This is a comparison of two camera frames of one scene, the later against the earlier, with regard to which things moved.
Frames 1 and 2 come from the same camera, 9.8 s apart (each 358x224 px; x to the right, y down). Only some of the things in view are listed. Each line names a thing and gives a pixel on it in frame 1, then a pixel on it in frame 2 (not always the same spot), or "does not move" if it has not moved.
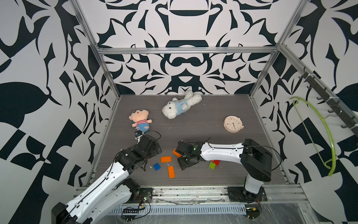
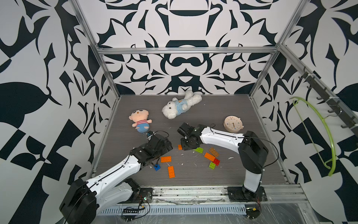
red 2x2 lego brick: x=216 y=162 does not move
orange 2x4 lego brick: x=171 y=172 does not move
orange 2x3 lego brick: x=165 y=159 does not move
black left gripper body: x=155 y=151 to x=165 y=150
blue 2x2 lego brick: x=156 y=166 does not move
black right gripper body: x=184 y=160 to x=186 y=143
